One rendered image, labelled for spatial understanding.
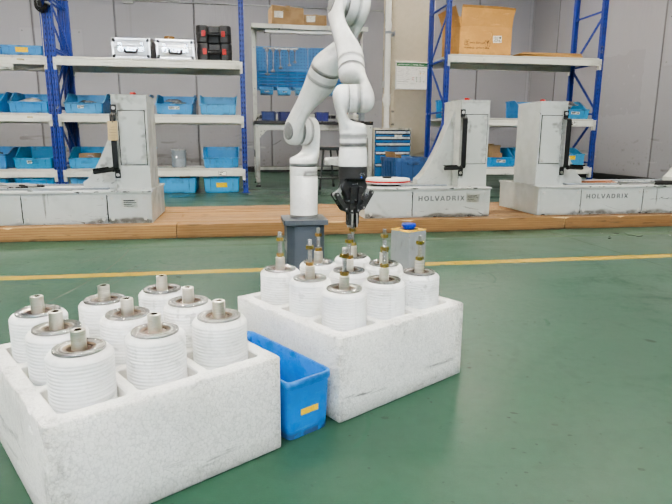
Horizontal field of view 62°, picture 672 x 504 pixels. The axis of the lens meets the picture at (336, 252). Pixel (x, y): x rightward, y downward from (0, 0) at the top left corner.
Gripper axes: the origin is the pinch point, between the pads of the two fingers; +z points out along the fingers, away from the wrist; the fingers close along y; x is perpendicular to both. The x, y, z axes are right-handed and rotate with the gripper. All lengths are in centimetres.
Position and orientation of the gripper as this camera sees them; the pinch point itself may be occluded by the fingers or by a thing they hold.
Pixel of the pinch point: (352, 219)
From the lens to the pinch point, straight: 148.3
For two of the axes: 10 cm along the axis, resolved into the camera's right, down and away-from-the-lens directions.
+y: 8.2, -1.1, 5.6
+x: -5.7, -1.7, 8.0
